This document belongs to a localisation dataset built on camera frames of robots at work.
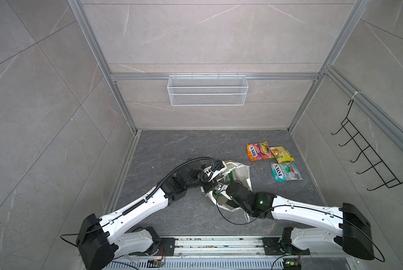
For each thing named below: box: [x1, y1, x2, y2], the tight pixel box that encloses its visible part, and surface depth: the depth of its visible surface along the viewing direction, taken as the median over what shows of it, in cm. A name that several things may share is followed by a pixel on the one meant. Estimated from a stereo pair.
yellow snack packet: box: [268, 145, 296, 164], surface depth 103 cm
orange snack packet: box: [246, 140, 272, 162], surface depth 107 cm
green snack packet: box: [270, 160, 303, 183], surface depth 97 cm
